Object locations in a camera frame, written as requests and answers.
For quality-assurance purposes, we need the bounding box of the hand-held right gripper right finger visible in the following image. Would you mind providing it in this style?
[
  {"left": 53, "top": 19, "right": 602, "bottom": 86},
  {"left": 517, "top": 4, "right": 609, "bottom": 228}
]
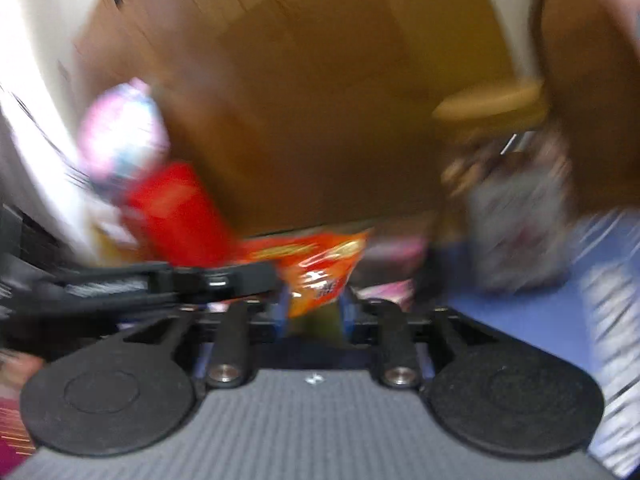
[{"left": 339, "top": 292, "right": 498, "bottom": 389}]

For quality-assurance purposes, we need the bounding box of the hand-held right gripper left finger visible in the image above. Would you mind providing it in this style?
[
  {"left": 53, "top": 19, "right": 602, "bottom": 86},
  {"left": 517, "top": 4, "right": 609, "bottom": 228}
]
[{"left": 122, "top": 296, "right": 291, "bottom": 389}]

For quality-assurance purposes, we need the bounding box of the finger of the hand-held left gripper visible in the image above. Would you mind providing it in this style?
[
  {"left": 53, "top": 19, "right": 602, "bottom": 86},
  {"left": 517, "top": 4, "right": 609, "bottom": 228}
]
[{"left": 50, "top": 260, "right": 279, "bottom": 318}]

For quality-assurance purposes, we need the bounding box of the orange snack packet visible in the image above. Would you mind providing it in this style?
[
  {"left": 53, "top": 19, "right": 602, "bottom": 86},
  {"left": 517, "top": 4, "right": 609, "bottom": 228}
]
[{"left": 239, "top": 229, "right": 375, "bottom": 319}]

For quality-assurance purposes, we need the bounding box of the person's left hand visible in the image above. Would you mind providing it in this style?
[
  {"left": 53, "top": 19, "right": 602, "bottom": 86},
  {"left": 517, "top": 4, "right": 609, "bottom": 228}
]
[{"left": 0, "top": 350, "right": 47, "bottom": 401}]

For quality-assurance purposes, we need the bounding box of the red gift box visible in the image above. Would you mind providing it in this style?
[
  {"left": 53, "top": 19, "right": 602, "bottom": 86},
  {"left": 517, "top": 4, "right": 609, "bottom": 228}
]
[{"left": 120, "top": 161, "right": 238, "bottom": 267}]

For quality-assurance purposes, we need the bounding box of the purple sleeve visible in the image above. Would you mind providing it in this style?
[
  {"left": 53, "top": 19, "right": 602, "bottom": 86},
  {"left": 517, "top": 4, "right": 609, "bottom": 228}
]
[{"left": 0, "top": 395, "right": 38, "bottom": 467}]

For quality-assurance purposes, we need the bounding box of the pink and blue plush toy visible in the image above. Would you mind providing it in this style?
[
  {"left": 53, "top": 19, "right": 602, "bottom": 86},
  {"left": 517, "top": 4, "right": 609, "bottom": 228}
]
[{"left": 77, "top": 77, "right": 172, "bottom": 201}]

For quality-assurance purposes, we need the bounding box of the clear nut jar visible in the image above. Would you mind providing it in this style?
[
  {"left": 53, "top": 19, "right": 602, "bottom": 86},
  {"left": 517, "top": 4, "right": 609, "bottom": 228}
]
[{"left": 431, "top": 79, "right": 576, "bottom": 293}]

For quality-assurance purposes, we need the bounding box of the white curtain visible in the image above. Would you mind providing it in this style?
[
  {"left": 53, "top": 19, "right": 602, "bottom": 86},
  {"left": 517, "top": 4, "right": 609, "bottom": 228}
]
[{"left": 0, "top": 0, "right": 118, "bottom": 261}]

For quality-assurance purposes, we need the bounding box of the wooden board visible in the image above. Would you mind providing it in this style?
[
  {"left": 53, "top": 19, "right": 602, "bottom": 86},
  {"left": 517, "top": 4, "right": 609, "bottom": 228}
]
[{"left": 72, "top": 0, "right": 516, "bottom": 241}]

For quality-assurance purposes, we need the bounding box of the brown woven mat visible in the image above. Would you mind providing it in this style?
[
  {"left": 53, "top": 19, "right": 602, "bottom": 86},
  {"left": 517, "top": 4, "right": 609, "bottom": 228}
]
[{"left": 530, "top": 0, "right": 640, "bottom": 223}]

